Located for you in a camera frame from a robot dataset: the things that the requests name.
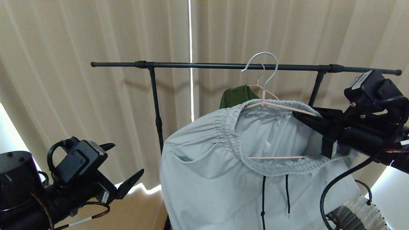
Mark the pink clothes hanger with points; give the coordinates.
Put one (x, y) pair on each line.
(270, 93)
(278, 105)

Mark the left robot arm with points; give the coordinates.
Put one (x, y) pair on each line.
(16, 185)

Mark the black clothes rack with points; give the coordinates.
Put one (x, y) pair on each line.
(207, 65)

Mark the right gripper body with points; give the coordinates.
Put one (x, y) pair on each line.
(364, 139)

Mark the beige curtain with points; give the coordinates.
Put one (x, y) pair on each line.
(96, 95)

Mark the green printed t-shirt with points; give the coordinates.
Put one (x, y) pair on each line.
(236, 95)

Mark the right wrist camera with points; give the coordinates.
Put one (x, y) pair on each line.
(374, 86)

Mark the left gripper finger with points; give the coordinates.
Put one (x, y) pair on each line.
(107, 147)
(129, 185)

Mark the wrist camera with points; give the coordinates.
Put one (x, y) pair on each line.
(374, 86)
(80, 159)

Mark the white laundry basket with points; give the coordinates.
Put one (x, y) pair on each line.
(358, 217)

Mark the pale grey shorts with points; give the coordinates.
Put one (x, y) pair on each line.
(207, 179)

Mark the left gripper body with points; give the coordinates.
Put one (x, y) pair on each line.
(80, 195)

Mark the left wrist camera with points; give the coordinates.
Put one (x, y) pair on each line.
(80, 159)

